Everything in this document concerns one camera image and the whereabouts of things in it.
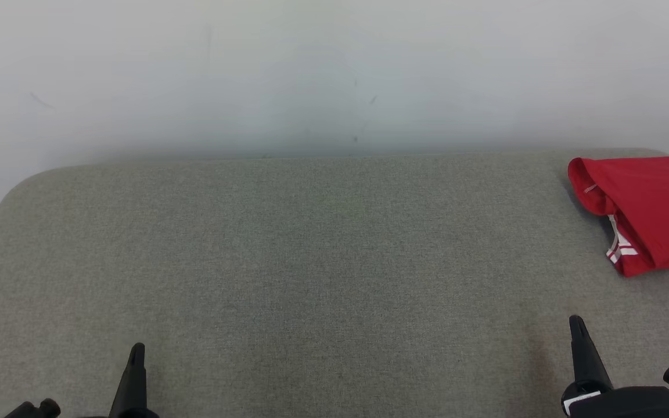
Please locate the red shirt with white sleeves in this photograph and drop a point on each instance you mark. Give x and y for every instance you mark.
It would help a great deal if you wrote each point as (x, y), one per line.
(642, 191)

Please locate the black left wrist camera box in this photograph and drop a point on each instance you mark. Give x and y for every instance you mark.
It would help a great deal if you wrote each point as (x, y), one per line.
(44, 409)

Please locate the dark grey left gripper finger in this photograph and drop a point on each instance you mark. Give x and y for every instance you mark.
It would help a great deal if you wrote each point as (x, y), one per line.
(143, 395)
(126, 395)

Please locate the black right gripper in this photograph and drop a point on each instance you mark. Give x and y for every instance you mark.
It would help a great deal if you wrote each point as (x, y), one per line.
(630, 405)

